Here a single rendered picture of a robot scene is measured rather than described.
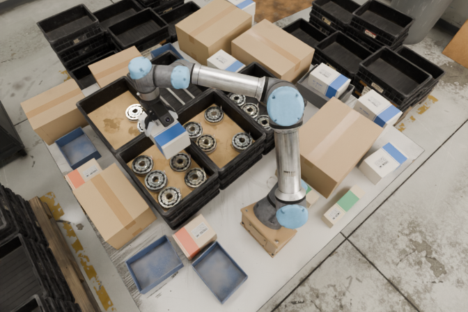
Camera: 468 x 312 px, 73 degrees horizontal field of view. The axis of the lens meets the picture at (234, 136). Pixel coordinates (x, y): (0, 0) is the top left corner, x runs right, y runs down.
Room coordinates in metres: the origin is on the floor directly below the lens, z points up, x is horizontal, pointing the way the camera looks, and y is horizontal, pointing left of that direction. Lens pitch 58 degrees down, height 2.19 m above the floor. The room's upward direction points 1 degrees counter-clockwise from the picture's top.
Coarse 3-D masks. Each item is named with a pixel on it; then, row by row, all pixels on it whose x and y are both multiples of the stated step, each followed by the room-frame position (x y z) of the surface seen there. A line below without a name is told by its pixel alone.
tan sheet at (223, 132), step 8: (192, 120) 0.97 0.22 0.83; (200, 120) 0.97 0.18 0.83; (224, 120) 0.96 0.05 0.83; (232, 120) 0.96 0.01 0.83; (208, 128) 0.92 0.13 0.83; (216, 128) 0.92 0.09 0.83; (224, 128) 0.91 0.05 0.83; (232, 128) 0.91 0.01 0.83; (240, 128) 0.91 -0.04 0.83; (216, 136) 0.86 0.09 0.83; (224, 136) 0.86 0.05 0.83; (232, 136) 0.86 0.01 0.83; (224, 144) 0.82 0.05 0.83; (216, 152) 0.77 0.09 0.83; (224, 152) 0.77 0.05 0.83; (232, 152) 0.77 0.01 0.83; (216, 160) 0.73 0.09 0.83; (224, 160) 0.73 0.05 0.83
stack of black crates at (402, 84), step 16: (384, 48) 1.77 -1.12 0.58; (368, 64) 1.69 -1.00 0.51; (384, 64) 1.70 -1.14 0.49; (400, 64) 1.65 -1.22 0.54; (368, 80) 1.53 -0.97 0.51; (384, 80) 1.45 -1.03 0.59; (400, 80) 1.54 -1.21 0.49; (416, 80) 1.53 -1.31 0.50; (384, 96) 1.40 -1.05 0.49; (400, 96) 1.33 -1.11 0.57
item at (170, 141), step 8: (176, 120) 0.75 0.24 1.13; (152, 128) 0.71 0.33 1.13; (160, 128) 0.71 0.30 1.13; (168, 128) 0.71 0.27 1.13; (176, 128) 0.71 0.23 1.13; (184, 128) 0.71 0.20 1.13; (152, 136) 0.69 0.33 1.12; (160, 136) 0.67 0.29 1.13; (168, 136) 0.67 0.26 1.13; (176, 136) 0.67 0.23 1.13; (184, 136) 0.68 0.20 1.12; (160, 144) 0.64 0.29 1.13; (168, 144) 0.64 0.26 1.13; (176, 144) 0.65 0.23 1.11; (184, 144) 0.67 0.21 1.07; (168, 152) 0.63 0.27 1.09; (176, 152) 0.65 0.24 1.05
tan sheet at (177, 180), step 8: (144, 152) 0.78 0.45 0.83; (152, 152) 0.78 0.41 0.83; (160, 152) 0.78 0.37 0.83; (184, 152) 0.78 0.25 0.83; (160, 160) 0.73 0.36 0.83; (168, 160) 0.73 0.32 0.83; (192, 160) 0.73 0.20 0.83; (160, 168) 0.69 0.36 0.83; (168, 168) 0.69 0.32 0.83; (200, 168) 0.69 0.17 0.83; (136, 176) 0.65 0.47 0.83; (168, 176) 0.64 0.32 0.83; (176, 176) 0.64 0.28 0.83; (184, 176) 0.64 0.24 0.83; (208, 176) 0.64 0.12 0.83; (144, 184) 0.61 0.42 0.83; (168, 184) 0.60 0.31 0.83; (176, 184) 0.60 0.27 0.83; (184, 184) 0.60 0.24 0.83; (152, 192) 0.56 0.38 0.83; (184, 192) 0.56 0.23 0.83
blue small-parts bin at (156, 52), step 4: (168, 44) 1.64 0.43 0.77; (160, 48) 1.60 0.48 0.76; (164, 48) 1.62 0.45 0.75; (168, 48) 1.63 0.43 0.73; (172, 48) 1.62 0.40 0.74; (152, 52) 1.57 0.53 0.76; (156, 52) 1.58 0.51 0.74; (160, 52) 1.60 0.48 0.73; (176, 52) 1.58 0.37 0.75; (152, 56) 1.55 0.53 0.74; (180, 56) 1.53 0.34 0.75
